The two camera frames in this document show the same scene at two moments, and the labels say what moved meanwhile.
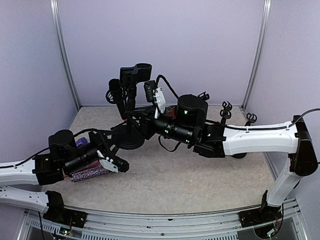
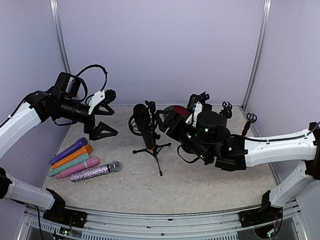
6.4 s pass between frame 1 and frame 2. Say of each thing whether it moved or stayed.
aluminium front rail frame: stayed
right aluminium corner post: stayed
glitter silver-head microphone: stayed
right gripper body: moved
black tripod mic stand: moved
